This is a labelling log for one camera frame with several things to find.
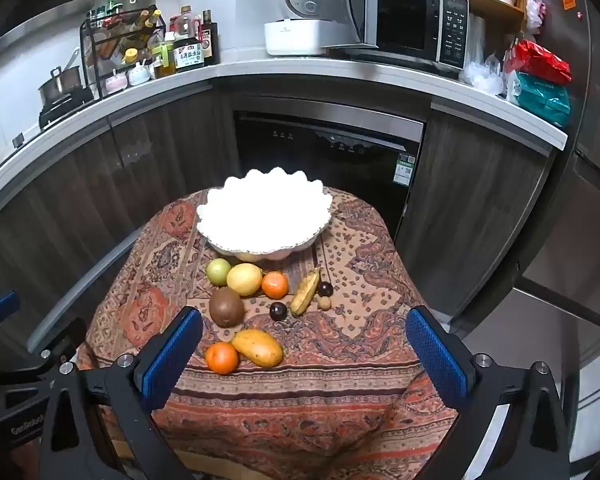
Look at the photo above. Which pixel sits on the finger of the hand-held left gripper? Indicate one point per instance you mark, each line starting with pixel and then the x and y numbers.
pixel 0 306
pixel 60 342

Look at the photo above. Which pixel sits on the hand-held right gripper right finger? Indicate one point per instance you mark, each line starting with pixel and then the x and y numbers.
pixel 437 355

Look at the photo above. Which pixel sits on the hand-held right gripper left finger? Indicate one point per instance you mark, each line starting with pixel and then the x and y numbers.
pixel 172 355

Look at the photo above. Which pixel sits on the orange tangerine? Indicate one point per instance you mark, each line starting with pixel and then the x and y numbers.
pixel 221 358
pixel 274 285

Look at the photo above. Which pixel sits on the brown kiwi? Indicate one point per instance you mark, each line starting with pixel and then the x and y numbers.
pixel 226 307

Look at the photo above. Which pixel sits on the yellow mango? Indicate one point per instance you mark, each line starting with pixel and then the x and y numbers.
pixel 259 347

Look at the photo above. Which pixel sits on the green apple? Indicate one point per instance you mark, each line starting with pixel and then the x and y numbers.
pixel 218 271

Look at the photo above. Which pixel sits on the yellow lemon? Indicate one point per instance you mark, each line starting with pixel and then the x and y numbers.
pixel 245 279

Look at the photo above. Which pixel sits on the dark purple plum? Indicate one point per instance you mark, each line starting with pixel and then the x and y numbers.
pixel 325 288
pixel 278 310

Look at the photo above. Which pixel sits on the small tan longan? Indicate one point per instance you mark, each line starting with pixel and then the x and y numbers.
pixel 323 303

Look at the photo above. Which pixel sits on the yellow banana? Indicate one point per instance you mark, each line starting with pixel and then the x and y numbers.
pixel 304 294

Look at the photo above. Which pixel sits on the white scalloped bowl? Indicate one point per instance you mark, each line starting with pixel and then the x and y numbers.
pixel 265 210

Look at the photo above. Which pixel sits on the patterned tablecloth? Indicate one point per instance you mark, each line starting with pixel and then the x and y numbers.
pixel 305 410

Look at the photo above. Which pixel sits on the dark wood kitchen cabinet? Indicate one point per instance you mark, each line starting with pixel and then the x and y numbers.
pixel 470 185

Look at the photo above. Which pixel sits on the green white sticker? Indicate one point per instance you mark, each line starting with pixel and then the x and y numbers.
pixel 406 169

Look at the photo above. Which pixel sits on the steel refrigerator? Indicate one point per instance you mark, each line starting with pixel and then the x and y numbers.
pixel 580 210

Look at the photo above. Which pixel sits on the black gas stove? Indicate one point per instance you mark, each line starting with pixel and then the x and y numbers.
pixel 65 107

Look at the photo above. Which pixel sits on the black dishwasher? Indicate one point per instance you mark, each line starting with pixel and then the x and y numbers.
pixel 330 160

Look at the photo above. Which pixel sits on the steel pot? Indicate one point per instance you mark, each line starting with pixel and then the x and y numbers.
pixel 60 85

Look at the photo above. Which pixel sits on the white jar with pink lid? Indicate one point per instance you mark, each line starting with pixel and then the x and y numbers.
pixel 115 82

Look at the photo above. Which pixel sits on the white jar with blue lid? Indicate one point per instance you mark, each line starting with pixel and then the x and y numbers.
pixel 139 75

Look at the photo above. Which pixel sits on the teal snack bag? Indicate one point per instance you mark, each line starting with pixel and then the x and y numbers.
pixel 540 100

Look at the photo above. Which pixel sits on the yellow cap jar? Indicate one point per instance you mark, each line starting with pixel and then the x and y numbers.
pixel 130 55

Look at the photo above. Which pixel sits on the clear plastic bags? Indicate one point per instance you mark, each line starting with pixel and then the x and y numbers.
pixel 482 75

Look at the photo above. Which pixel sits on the yellow green oil bottle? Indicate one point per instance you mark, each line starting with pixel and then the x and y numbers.
pixel 163 60

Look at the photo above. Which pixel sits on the dark soy sauce jug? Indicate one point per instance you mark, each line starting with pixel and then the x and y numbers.
pixel 188 55

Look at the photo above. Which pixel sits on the red snack bag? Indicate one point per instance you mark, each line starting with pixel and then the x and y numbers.
pixel 537 62

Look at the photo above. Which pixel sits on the dark glass bottle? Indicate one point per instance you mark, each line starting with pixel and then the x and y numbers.
pixel 209 40

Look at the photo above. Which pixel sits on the black microwave oven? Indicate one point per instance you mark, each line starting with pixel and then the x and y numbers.
pixel 405 20

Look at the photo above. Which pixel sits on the white box appliance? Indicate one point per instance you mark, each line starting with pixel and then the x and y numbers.
pixel 295 37

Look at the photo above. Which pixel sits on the hanging white plastic bag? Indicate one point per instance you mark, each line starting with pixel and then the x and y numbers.
pixel 534 2

